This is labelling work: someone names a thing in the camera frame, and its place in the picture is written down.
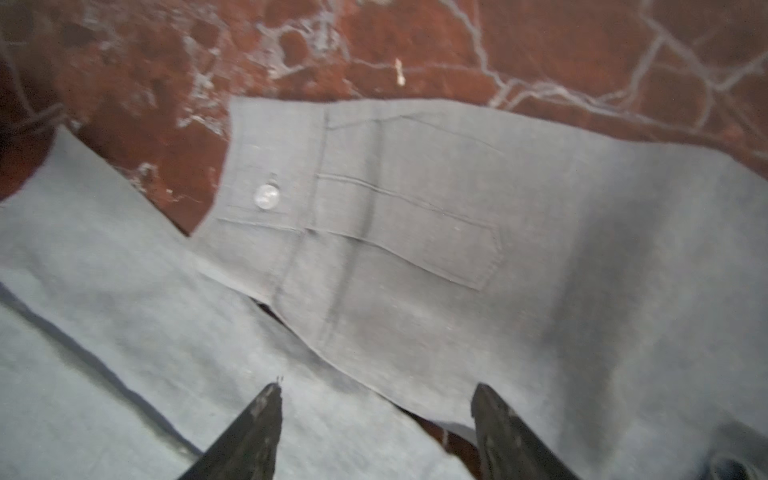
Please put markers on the grey long sleeve shirt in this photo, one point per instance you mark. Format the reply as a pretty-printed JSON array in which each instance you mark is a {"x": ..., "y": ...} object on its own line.
[{"x": 378, "y": 260}]

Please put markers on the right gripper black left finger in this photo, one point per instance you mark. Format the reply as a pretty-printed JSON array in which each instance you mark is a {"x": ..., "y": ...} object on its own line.
[{"x": 247, "y": 449}]

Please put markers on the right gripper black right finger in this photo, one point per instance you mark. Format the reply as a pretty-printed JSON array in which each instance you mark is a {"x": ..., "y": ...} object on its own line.
[{"x": 508, "y": 449}]

